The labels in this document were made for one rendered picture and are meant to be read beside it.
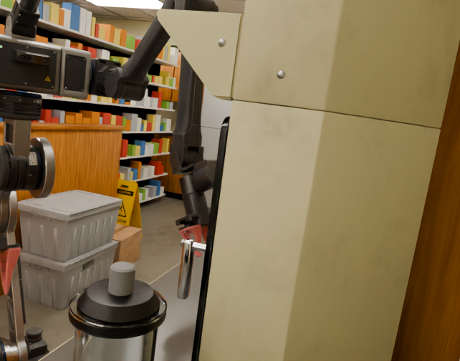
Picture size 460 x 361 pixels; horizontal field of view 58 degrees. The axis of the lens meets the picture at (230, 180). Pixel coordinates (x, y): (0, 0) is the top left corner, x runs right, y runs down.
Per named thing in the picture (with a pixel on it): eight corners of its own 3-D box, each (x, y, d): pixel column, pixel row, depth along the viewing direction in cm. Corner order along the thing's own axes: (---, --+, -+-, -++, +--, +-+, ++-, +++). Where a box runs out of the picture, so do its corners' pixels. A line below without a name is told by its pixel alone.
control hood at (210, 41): (284, 111, 80) (292, 58, 78) (231, 99, 49) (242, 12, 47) (229, 104, 83) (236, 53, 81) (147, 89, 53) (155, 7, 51)
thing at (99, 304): (174, 320, 49) (180, 268, 48) (114, 352, 41) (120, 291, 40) (120, 294, 54) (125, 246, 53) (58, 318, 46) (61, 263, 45)
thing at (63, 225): (120, 241, 310) (125, 198, 305) (64, 266, 254) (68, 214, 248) (75, 229, 323) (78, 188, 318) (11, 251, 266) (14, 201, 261)
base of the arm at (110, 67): (116, 98, 141) (119, 62, 139) (128, 99, 136) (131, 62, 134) (92, 94, 135) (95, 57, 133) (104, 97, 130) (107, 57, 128)
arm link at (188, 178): (190, 176, 110) (173, 177, 106) (206, 168, 106) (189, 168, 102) (195, 201, 109) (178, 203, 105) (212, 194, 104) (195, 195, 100)
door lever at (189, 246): (205, 309, 58) (213, 301, 61) (214, 245, 57) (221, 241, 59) (172, 299, 60) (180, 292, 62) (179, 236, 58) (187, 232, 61)
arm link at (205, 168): (194, 155, 112) (168, 154, 106) (221, 139, 104) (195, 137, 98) (203, 197, 110) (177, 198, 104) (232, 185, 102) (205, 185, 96)
